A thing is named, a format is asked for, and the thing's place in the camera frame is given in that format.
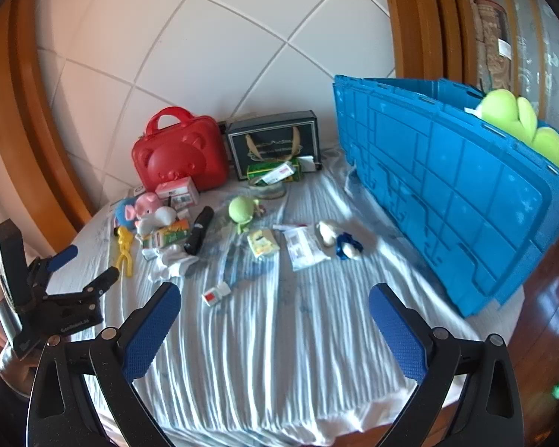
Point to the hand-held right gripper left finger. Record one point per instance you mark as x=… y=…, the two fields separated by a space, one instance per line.
x=151 y=330

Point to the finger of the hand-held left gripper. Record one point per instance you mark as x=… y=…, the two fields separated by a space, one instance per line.
x=65 y=255
x=105 y=279

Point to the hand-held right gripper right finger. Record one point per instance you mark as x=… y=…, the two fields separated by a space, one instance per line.
x=398 y=335

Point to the orange green medicine box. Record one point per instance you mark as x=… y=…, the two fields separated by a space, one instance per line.
x=172 y=233

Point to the pink white carton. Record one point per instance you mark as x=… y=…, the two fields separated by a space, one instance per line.
x=179 y=188

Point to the small green monster plush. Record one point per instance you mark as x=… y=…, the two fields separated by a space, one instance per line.
x=240 y=209

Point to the blue plastic crate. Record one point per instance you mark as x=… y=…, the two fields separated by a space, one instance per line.
x=447 y=186

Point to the person's left forearm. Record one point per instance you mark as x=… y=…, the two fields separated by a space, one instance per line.
x=2 y=396

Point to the yellow plastic toy tongs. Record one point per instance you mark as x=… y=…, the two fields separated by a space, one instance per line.
x=123 y=242

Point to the white sock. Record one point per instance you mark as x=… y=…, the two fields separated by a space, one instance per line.
x=177 y=263

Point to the small red white box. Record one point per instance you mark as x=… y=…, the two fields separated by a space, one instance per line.
x=216 y=294

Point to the pink blue plush toy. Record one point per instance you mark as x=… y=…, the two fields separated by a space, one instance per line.
x=144 y=205

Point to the black flashlight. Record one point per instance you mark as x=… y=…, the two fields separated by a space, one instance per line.
x=198 y=233

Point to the white blue plush toy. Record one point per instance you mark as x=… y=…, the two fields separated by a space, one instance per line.
x=326 y=233

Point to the white plastic packet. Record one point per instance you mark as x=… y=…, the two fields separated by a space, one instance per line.
x=303 y=247

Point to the yellow white packet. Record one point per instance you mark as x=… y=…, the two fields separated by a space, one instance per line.
x=262 y=243

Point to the red bear-shaped case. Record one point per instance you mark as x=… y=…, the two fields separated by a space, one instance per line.
x=181 y=158

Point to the glass jar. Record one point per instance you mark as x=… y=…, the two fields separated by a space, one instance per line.
x=270 y=191

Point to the white paper card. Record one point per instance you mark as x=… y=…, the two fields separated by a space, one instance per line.
x=310 y=163

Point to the dark green gift bag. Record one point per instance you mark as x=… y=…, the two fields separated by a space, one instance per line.
x=270 y=135

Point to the large green plush toy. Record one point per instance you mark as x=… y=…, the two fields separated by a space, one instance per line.
x=507 y=111

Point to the rolled patterned rug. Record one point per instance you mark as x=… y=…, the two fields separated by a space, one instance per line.
x=489 y=46

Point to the grey patterned curtain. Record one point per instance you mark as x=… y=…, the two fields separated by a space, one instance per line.
x=535 y=32

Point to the wooden door frame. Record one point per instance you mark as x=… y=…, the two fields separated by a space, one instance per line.
x=419 y=18
x=23 y=79

